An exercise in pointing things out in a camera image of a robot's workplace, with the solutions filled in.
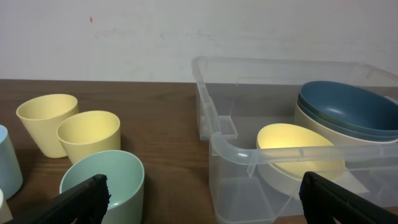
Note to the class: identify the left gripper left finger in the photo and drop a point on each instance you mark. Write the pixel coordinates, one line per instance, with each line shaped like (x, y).
(84, 203)

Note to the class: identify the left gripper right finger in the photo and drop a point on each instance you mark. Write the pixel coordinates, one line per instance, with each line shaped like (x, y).
(325, 202)

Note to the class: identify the mint green cup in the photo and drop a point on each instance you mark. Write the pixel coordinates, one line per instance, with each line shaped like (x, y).
(125, 180)

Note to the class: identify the yellow cup front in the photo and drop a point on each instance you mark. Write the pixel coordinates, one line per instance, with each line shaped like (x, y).
(87, 133)

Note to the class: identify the yellow cup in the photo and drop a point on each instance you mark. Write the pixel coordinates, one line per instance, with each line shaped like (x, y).
(87, 133)
(41, 117)

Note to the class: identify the yellow small bowl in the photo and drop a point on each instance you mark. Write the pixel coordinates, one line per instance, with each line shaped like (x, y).
(283, 135)

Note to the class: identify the large beige bowl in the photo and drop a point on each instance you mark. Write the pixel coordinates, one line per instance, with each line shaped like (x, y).
(338, 139)

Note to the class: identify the clear plastic storage container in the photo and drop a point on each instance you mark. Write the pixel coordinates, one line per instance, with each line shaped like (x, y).
(237, 97)

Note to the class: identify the dark blue bowl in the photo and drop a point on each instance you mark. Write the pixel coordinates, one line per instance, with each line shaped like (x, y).
(351, 107)
(339, 129)

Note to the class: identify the white small bowl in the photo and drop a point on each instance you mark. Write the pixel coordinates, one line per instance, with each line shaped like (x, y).
(279, 180)

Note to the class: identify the light blue cup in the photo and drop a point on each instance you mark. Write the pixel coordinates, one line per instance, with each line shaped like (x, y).
(11, 175)

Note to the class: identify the cream white cup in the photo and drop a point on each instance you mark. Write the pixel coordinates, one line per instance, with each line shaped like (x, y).
(5, 213)

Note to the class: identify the yellow cup rear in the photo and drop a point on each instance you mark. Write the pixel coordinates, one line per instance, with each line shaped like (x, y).
(41, 117)

